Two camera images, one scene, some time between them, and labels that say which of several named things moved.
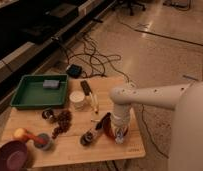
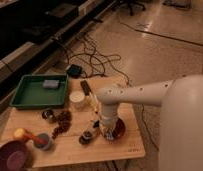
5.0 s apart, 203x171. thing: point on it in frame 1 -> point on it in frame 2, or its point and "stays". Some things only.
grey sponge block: x=51 y=83 stays
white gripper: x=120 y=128 -> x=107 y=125
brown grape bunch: x=63 y=120 stays
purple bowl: x=11 y=156 stays
